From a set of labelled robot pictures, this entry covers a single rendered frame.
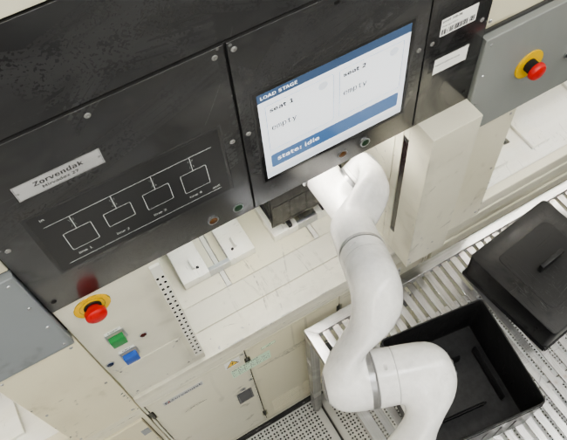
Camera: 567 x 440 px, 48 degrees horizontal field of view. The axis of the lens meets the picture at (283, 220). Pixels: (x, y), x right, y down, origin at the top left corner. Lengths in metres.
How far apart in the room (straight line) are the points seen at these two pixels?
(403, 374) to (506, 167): 0.96
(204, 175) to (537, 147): 1.21
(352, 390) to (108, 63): 0.64
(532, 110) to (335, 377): 1.23
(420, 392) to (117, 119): 0.65
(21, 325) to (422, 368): 0.67
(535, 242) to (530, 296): 0.16
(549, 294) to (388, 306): 0.77
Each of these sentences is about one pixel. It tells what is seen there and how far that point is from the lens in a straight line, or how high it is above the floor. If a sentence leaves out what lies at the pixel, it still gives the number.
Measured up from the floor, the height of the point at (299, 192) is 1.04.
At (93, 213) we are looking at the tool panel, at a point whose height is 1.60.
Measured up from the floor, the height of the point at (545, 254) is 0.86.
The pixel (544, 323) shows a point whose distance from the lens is 1.73.
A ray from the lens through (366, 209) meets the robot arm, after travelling 1.28.
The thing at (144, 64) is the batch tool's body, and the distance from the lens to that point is 0.84.
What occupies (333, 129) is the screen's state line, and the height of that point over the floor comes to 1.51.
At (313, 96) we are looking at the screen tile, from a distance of 1.03.
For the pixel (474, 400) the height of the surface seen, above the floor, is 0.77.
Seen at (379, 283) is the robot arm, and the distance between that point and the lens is 1.07.
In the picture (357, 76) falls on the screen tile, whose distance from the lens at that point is 1.07.
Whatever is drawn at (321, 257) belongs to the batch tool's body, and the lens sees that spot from 1.72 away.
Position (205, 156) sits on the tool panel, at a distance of 1.00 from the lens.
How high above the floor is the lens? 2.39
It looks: 59 degrees down
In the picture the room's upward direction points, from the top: 7 degrees counter-clockwise
